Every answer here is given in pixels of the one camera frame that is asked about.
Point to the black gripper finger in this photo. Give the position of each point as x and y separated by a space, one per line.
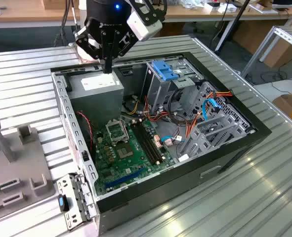
114 47
104 49

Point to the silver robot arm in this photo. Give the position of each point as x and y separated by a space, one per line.
82 54

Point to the grey metal disk bay cage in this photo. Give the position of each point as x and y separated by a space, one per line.
237 108

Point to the grey power supply unit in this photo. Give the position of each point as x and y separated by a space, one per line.
96 101

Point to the blue plastic drive latch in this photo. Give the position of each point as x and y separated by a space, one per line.
164 70

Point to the grey optical drive cage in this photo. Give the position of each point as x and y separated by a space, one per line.
158 95

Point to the wooden office desk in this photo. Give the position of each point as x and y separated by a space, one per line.
24 14
197 14

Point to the black RAM slot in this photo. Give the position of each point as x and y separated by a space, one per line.
154 143
150 143
146 143
143 143

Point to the white box with black top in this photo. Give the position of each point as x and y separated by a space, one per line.
211 8

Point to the black tripod leg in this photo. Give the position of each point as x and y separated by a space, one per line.
231 27

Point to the small white box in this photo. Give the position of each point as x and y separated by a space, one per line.
227 9

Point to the green motherboard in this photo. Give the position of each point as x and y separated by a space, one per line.
136 164

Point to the blue expansion slot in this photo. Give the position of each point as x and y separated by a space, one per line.
126 177

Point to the white tag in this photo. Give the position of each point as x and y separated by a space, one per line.
183 158

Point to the brown cardboard box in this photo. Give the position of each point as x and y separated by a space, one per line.
247 34

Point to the grey parts rack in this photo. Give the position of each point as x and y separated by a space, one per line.
24 168

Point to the black PC case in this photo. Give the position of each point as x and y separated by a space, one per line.
160 192

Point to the flat white carton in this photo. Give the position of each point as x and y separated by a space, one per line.
264 8

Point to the black monitor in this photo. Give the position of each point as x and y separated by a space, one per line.
286 3

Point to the white table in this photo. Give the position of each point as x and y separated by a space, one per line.
289 86

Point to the cardboard box with yellow tape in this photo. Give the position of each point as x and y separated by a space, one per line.
290 103

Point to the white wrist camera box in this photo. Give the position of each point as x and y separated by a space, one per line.
143 27

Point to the grey metal slot bracket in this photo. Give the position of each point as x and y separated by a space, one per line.
71 191

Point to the blue black bracket latch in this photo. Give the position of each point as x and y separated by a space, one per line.
64 203

